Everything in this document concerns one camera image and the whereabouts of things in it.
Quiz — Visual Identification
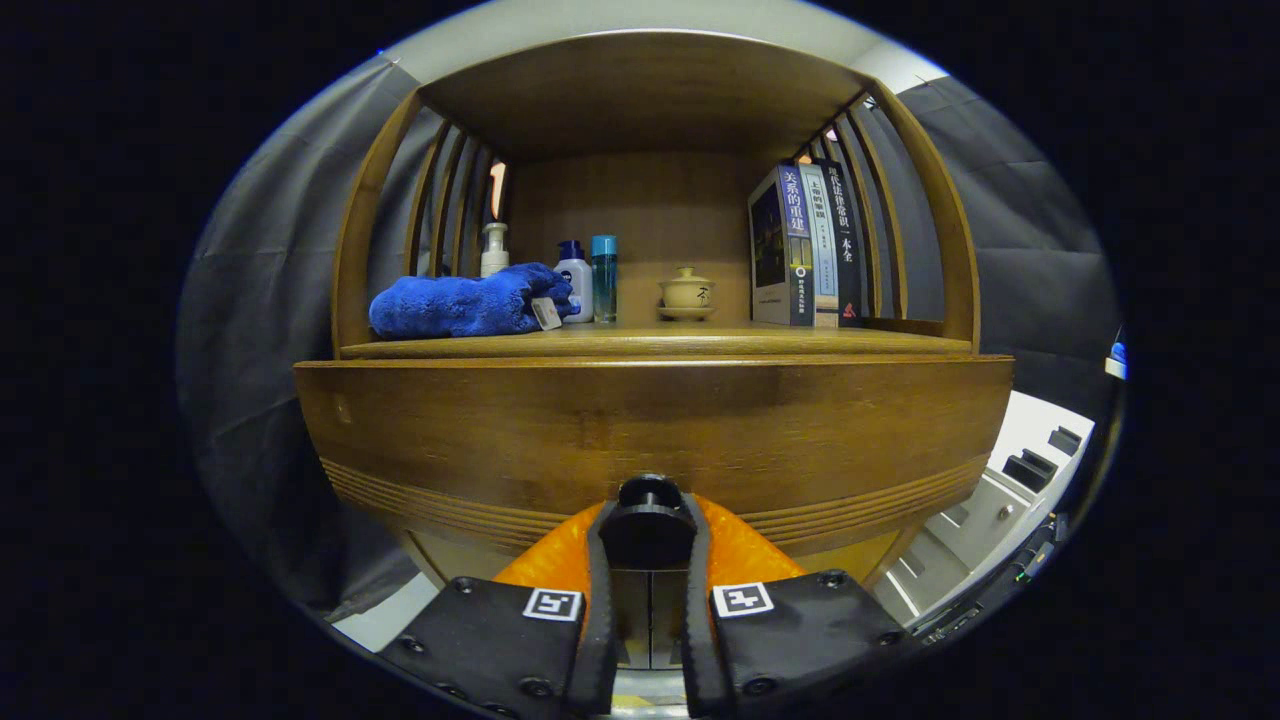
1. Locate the wooden drawer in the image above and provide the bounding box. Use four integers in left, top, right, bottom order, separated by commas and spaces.
293, 355, 1016, 561

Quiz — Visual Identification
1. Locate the beige lidded teacup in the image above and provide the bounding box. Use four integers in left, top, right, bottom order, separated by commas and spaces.
657, 266, 717, 322

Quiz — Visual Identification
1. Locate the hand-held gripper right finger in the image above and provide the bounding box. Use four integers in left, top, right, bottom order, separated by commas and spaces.
682, 493, 926, 719

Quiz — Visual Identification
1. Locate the white bottle blue cap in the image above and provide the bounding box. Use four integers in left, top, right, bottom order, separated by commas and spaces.
553, 240, 595, 324

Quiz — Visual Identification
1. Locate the teal clear bottle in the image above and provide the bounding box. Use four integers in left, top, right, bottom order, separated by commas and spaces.
590, 235, 619, 324

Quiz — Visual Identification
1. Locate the blue towel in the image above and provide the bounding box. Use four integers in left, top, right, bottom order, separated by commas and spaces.
368, 263, 581, 341

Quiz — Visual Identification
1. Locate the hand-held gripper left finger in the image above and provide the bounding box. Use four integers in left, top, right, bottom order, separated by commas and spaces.
378, 497, 623, 719

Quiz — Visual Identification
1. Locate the black drawer knob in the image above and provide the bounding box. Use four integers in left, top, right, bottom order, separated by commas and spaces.
600, 474, 698, 571

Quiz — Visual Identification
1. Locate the wooden countertop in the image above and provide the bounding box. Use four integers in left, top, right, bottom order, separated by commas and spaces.
340, 320, 973, 361

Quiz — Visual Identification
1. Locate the light blue spine book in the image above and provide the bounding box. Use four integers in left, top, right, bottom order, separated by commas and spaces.
798, 163, 841, 329

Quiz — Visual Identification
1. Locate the dark blue spine book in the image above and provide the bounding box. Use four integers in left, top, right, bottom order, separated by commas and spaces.
748, 165, 816, 328

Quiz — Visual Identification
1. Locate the black spine book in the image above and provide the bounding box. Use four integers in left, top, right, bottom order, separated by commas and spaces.
818, 158, 867, 328

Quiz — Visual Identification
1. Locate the wooden cabinet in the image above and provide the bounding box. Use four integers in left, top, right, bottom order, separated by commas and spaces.
330, 30, 983, 671

